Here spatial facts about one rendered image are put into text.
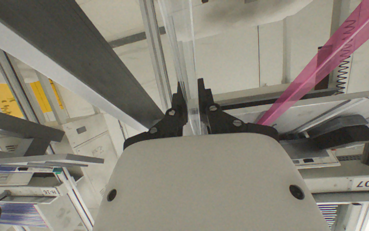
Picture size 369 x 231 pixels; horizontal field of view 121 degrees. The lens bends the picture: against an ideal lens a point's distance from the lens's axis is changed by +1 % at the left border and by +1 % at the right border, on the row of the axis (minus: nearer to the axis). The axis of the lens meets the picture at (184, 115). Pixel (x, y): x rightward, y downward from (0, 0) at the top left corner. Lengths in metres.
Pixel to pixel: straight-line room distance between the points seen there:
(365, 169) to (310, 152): 0.40
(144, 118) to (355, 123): 0.37
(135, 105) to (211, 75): 1.74
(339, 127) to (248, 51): 1.77
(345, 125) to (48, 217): 1.31
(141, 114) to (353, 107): 0.33
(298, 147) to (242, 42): 1.78
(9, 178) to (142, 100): 1.02
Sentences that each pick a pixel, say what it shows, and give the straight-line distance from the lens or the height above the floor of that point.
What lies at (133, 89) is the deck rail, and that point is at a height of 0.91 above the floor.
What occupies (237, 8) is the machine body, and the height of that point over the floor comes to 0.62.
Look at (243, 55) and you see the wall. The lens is 2.00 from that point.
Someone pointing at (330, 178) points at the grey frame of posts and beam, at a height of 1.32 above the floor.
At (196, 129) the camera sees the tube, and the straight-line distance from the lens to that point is 0.18.
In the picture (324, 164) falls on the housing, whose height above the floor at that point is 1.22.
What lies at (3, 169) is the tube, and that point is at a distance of 0.40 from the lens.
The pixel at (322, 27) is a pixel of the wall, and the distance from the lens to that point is 2.56.
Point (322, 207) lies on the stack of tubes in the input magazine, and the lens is 0.71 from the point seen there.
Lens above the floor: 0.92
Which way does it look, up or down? 14 degrees up
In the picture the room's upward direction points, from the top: 170 degrees clockwise
